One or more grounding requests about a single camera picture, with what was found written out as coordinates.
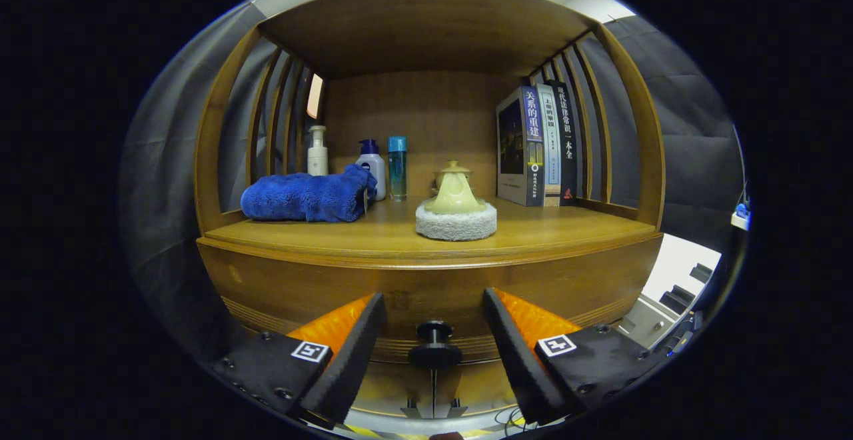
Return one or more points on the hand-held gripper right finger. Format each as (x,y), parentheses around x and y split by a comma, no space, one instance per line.
(520,366)

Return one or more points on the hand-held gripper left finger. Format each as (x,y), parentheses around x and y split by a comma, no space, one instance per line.
(350,366)

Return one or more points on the wooden drawer with black knob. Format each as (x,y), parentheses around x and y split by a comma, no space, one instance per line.
(300,286)

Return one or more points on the wooden countertop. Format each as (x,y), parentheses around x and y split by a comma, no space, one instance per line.
(333,233)

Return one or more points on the wooden cabinet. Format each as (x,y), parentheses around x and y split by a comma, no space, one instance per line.
(426,26)

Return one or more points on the small black block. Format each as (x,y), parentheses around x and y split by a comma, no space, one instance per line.
(701,273)
(676,298)

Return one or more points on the blue towel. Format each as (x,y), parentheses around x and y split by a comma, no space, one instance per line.
(300,196)

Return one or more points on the white side table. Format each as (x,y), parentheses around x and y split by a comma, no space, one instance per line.
(673,253)

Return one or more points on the white bottle with blue cap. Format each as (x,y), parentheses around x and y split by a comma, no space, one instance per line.
(373,166)

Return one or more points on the teal clear bottle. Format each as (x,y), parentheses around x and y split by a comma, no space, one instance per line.
(398,166)

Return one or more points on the beige lidded tea cup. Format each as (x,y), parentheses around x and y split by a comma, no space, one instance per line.
(440,176)

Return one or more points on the white pump bottle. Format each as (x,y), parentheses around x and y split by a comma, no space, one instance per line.
(318,160)

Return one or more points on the book with white spine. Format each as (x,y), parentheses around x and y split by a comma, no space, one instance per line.
(552,153)

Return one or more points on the book with black spine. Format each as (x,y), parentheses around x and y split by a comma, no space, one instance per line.
(568,146)

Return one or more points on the book with blue spine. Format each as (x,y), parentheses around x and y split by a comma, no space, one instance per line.
(520,140)

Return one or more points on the white and blue device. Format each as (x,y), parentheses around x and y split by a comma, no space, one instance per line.
(741,216)

